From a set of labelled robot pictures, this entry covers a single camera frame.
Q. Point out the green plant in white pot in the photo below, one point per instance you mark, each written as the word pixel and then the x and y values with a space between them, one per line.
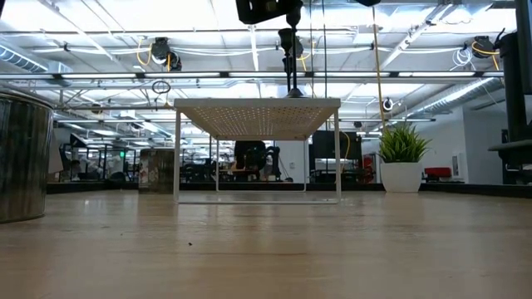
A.
pixel 401 176

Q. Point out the black background robot station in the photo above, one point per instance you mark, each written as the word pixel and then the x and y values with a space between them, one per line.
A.
pixel 249 153

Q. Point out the white perforated metal shelf riser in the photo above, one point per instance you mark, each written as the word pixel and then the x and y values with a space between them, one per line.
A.
pixel 257 104

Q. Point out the red bench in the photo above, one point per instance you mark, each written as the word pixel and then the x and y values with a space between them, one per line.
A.
pixel 437 172

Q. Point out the silver ventilation duct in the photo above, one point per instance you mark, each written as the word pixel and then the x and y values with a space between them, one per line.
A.
pixel 457 99
pixel 21 58

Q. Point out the black aluminium table frame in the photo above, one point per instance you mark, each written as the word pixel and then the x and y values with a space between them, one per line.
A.
pixel 465 189

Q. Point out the black candlestick holder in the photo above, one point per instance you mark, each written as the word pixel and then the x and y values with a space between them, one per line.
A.
pixel 284 64
pixel 295 94
pixel 286 39

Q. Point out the black background screen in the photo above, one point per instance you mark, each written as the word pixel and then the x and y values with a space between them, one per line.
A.
pixel 328 145

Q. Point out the long ceiling light strip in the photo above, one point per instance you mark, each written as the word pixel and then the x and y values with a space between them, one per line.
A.
pixel 104 76

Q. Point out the silver cylindrical candle holder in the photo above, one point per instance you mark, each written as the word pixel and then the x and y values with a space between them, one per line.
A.
pixel 25 166
pixel 156 174

